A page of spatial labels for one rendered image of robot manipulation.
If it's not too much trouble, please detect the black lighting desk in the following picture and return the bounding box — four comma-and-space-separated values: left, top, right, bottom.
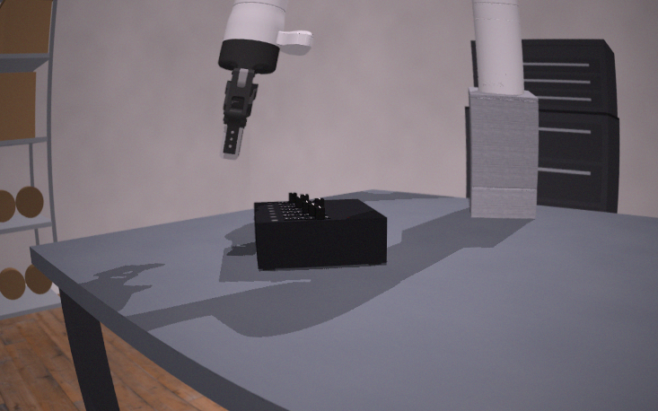
254, 192, 387, 270

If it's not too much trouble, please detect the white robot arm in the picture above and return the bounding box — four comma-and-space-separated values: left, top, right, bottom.
223, 0, 524, 95

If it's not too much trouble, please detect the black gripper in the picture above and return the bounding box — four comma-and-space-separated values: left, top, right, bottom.
218, 39, 280, 160

